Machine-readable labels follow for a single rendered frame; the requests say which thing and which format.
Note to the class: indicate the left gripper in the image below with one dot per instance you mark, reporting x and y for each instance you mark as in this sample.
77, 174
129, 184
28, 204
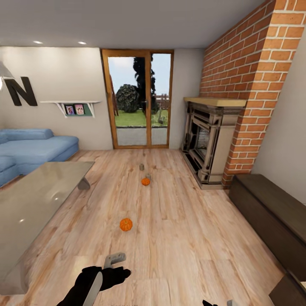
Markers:
117, 276

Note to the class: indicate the coffee table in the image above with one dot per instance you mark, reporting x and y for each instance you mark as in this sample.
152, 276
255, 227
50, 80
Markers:
25, 210

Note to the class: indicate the cabinet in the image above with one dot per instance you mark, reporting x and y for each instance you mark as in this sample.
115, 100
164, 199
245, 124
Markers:
280, 221

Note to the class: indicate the wood fireplace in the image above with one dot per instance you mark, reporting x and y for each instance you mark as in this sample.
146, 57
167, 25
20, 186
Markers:
208, 136

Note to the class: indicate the countertop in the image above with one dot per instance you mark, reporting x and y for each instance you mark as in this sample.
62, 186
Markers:
216, 101

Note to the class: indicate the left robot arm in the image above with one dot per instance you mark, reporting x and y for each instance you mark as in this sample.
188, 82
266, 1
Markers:
93, 279

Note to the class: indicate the pumpkin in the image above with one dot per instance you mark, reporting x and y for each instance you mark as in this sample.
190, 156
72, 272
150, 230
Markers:
145, 181
126, 224

